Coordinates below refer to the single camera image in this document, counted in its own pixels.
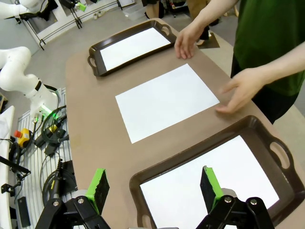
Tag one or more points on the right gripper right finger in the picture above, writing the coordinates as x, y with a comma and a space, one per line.
212, 188

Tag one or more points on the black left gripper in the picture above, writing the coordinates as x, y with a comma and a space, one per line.
69, 3

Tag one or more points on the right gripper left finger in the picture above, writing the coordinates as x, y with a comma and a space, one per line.
95, 190

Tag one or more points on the white A4 paper sheet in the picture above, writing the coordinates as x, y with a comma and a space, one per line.
133, 47
171, 202

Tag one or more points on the person's left forearm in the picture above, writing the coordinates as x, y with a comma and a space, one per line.
283, 64

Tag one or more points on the person's right forearm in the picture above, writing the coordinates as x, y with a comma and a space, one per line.
216, 12

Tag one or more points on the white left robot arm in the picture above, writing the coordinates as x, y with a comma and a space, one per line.
14, 71

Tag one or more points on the person's left hand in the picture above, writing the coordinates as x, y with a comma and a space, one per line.
245, 86

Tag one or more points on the person's right hand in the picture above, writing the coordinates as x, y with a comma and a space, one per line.
188, 40

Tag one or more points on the white shoe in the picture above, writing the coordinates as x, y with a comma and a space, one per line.
103, 13
95, 15

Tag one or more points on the dark brown plastic tray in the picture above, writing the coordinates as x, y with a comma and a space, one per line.
95, 59
190, 148

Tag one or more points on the clear plastic storage box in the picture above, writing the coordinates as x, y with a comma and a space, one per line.
133, 12

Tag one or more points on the black power adapter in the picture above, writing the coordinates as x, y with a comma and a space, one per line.
50, 150

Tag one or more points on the white slatted mounting plate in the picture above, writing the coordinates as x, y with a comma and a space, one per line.
35, 164

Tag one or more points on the person in black trousers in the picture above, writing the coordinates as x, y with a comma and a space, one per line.
152, 8

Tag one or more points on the black flat remote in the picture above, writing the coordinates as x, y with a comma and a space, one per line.
23, 211

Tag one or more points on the yellow emergency stop box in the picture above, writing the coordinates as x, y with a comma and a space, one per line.
23, 138

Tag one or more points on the white side table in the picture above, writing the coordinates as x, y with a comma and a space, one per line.
4, 167

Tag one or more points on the white A4 paper stack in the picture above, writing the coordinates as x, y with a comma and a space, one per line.
164, 102

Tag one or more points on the person's black trousers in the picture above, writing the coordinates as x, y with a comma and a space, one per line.
269, 105

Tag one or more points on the bystander grey shirt brown trousers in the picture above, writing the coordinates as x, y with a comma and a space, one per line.
197, 6

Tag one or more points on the person in green shirt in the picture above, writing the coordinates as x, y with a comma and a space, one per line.
269, 28

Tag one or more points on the black metal frame rack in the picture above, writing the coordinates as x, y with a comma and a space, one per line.
41, 43

